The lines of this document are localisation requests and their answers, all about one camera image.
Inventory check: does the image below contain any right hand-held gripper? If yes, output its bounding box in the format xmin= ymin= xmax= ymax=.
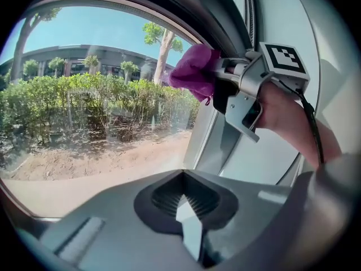
xmin=213 ymin=42 xmax=311 ymax=143

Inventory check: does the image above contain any small clear window glass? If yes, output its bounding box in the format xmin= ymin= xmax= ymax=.
xmin=0 ymin=6 xmax=204 ymax=218

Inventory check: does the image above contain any purple cloth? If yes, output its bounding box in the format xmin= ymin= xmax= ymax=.
xmin=169 ymin=43 xmax=221 ymax=106

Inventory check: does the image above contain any person's right hand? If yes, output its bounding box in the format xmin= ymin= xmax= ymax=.
xmin=255 ymin=81 xmax=300 ymax=132

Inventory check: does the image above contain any grey shirt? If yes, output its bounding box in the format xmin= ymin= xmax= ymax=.
xmin=312 ymin=151 xmax=359 ymax=186

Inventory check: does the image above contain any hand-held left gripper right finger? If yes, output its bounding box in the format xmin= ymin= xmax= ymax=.
xmin=183 ymin=169 xmax=294 ymax=267

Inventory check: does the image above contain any dark trunk tree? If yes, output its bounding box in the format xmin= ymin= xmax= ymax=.
xmin=10 ymin=7 xmax=61 ymax=84

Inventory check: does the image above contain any green hedge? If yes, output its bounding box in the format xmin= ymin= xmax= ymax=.
xmin=0 ymin=72 xmax=201 ymax=152

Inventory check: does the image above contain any person's right forearm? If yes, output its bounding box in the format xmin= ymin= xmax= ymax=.
xmin=281 ymin=94 xmax=344 ymax=169

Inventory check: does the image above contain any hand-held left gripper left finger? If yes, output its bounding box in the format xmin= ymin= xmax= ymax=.
xmin=39 ymin=169 xmax=198 ymax=271

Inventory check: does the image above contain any grey building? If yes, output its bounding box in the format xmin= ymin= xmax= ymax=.
xmin=0 ymin=44 xmax=175 ymax=81

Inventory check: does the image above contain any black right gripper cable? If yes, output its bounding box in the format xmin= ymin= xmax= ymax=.
xmin=281 ymin=79 xmax=325 ymax=165

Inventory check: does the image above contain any tall pale tree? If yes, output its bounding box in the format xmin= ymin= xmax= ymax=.
xmin=143 ymin=21 xmax=184 ymax=86

